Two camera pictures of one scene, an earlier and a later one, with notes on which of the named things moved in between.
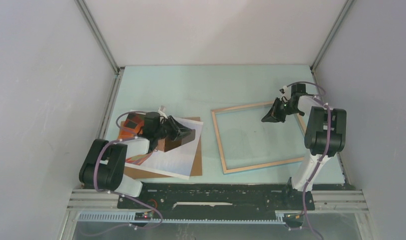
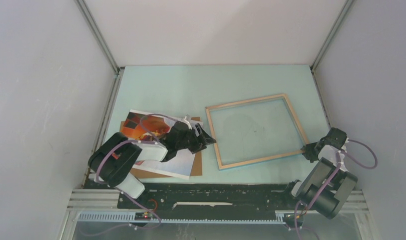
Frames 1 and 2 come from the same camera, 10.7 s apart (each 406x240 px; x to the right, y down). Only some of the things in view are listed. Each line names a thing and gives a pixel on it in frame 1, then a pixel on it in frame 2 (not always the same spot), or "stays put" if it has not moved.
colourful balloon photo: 177,162 stays put
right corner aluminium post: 331,35 stays put
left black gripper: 174,124 → 200,141
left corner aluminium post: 93,27 stays put
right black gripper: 273,115 → 308,154
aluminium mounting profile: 351,201 stays put
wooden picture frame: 303,134 → 221,165
